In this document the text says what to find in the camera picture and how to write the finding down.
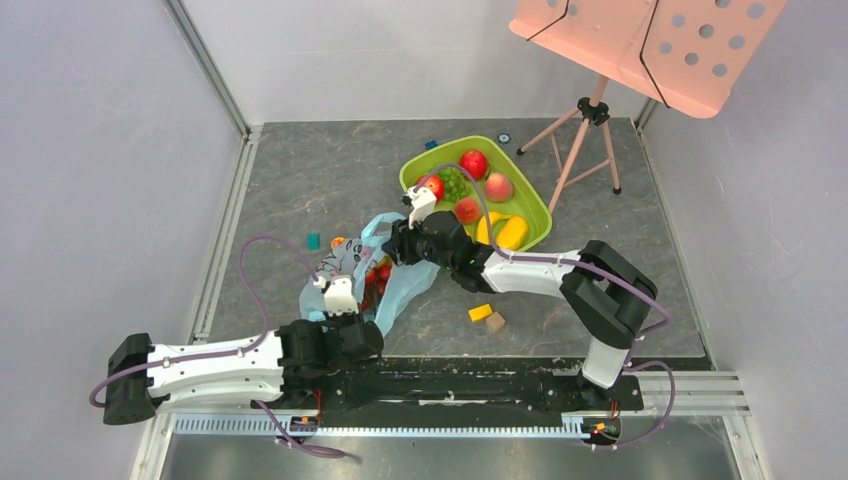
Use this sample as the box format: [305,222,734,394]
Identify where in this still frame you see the red fake apple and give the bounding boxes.
[459,149,489,181]
[416,175,445,202]

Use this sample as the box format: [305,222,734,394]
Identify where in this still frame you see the red fake strawberries bunch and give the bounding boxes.
[360,257,394,313]

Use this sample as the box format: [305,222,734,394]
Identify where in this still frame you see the light blue plastic bag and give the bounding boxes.
[315,212,439,335]

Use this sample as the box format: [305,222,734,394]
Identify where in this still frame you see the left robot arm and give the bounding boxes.
[90,314,384,426]

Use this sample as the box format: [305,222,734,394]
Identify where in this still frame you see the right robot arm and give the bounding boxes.
[381,211,659,408]

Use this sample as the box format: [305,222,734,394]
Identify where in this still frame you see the small fake peach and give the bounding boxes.
[454,197,482,225]

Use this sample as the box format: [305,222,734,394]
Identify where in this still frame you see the yellow fake banana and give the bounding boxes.
[475,211,511,244]

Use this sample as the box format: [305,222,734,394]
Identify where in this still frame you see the green fake grapes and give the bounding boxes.
[437,167,473,203]

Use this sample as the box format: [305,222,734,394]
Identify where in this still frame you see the yellow fake mango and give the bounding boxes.
[496,215,529,250]

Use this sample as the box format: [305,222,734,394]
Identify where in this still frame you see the pink fake peach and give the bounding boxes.
[484,172,514,203]

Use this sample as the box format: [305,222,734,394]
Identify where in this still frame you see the yellow block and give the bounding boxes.
[468,304,494,322]

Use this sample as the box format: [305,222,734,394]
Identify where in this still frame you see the lime green plastic tray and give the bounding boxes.
[399,135,552,251]

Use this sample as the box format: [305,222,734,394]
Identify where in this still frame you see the brown wooden cube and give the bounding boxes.
[484,312,506,332]

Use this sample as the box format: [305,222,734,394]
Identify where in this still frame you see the small teal block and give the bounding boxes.
[307,232,321,251]

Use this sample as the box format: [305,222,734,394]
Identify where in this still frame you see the pink music stand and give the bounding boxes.
[508,0,791,215]

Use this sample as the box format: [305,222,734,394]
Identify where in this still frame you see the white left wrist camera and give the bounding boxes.
[313,275,360,317]

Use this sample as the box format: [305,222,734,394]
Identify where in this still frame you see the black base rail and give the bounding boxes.
[165,354,717,432]

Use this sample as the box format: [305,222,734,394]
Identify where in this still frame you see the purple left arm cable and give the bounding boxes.
[89,235,349,460]

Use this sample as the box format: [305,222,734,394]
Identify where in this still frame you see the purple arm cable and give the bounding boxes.
[417,162,676,452]
[89,235,349,460]

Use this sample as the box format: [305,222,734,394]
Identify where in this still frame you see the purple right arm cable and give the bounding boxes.
[417,162,676,452]

